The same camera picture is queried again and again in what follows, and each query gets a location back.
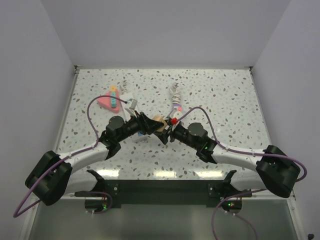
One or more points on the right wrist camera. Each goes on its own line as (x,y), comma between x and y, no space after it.
(174,121)

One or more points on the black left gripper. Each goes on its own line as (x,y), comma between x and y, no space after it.
(146,126)

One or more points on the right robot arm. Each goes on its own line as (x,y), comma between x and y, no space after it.
(268,168)

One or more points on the pink triangular power strip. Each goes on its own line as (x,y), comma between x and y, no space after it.
(109,103)

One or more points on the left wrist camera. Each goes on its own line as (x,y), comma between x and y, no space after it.
(131,104)

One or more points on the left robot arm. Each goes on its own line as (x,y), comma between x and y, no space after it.
(50,177)

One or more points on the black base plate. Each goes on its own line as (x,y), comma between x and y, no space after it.
(157,192)

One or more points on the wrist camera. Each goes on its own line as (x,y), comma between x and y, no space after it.
(174,121)
(131,104)

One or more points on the white multicolour power strip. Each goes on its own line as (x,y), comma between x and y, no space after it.
(138,137)

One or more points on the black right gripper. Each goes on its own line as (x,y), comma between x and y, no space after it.
(163,136)

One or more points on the purple power strip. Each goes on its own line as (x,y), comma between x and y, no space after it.
(174,113)

